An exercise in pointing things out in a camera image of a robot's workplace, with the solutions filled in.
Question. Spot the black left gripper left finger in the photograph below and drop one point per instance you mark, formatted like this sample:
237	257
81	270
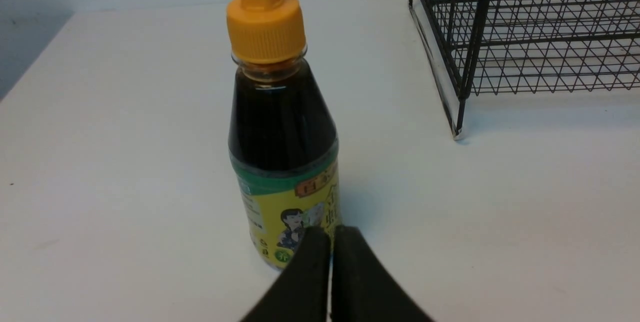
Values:
300	293

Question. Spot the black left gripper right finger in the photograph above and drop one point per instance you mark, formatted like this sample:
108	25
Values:
362	290

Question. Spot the orange-capped dark seasoning bottle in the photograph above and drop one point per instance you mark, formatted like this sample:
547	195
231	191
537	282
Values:
283	142

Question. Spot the black wire mesh shelf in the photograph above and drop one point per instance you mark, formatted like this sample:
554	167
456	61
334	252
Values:
526	47

